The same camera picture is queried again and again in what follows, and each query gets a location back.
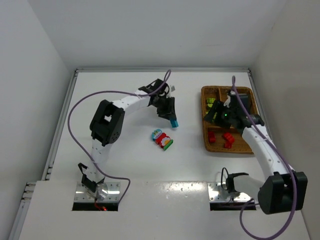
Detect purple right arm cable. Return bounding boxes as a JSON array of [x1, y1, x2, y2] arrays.
[[231, 75, 300, 238]]

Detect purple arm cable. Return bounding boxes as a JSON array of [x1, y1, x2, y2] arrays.
[[231, 75, 300, 238], [67, 69, 172, 205]]

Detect red flower picture lego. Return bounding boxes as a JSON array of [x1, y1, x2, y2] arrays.
[[155, 133, 171, 149]]

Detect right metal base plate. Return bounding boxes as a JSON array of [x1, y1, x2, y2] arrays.
[[207, 182, 251, 204]]

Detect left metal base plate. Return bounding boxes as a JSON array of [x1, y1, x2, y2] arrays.
[[74, 182, 121, 204]]

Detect metal base plate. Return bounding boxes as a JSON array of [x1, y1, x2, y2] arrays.
[[74, 182, 121, 204], [207, 182, 251, 204]]

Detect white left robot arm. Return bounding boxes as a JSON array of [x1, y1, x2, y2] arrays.
[[78, 79, 179, 193]]

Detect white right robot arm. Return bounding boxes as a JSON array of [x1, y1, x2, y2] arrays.
[[204, 91, 308, 215]]

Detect small red lego brick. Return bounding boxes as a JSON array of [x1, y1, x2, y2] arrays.
[[223, 132, 235, 144]]

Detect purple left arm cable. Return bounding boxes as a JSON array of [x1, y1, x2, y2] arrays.
[[67, 69, 172, 205]]

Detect lime lego brick in basket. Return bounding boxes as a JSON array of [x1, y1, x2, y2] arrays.
[[206, 97, 216, 104]]

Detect wicker divided basket tray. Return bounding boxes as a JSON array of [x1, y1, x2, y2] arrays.
[[200, 85, 253, 155]]

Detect blue lego brick from stack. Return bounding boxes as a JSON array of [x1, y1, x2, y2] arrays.
[[169, 119, 179, 129]]

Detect red long lego brick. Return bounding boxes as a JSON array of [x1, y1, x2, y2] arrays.
[[207, 131, 216, 144]]

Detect red curved lego brick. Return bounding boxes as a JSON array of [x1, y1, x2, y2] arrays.
[[224, 141, 233, 149]]

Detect green flat lego base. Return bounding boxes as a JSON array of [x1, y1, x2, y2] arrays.
[[163, 139, 174, 151]]

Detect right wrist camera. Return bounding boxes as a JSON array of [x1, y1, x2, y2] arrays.
[[223, 90, 237, 108]]

